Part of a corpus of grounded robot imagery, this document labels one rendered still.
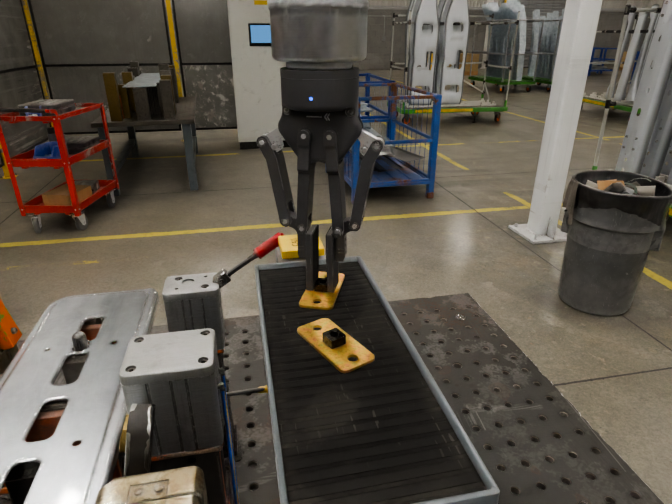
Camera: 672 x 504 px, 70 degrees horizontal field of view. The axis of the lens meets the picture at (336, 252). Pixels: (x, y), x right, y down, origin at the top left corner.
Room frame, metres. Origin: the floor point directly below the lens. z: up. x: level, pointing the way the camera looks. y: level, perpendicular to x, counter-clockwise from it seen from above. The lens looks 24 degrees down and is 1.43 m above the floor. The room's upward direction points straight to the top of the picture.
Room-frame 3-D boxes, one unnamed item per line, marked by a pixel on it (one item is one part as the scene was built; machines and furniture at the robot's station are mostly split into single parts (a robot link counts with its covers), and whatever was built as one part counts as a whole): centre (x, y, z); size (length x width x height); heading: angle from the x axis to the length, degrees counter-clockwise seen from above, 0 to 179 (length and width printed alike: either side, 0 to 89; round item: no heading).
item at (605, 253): (2.48, -1.51, 0.36); 0.54 x 0.50 x 0.73; 102
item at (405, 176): (4.91, -0.40, 0.47); 1.20 x 0.80 x 0.95; 13
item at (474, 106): (9.00, -1.97, 0.88); 1.91 x 1.00 x 1.76; 100
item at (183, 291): (0.70, 0.24, 0.88); 0.11 x 0.10 x 0.36; 101
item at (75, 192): (3.83, 2.19, 0.49); 0.81 x 0.46 x 0.97; 0
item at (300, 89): (0.49, 0.02, 1.36); 0.08 x 0.07 x 0.09; 79
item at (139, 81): (5.44, 2.00, 0.57); 1.86 x 0.90 x 1.14; 15
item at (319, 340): (0.39, 0.00, 1.17); 0.08 x 0.04 x 0.01; 34
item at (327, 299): (0.49, 0.02, 1.17); 0.08 x 0.04 x 0.01; 169
